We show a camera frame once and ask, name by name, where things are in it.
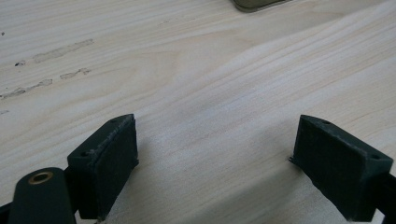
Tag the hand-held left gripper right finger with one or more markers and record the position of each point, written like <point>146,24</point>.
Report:
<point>339,171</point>

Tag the brown translucent plastic box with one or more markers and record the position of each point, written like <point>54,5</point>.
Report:
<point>255,3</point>

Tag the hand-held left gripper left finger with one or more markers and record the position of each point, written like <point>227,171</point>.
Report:
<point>109,168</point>

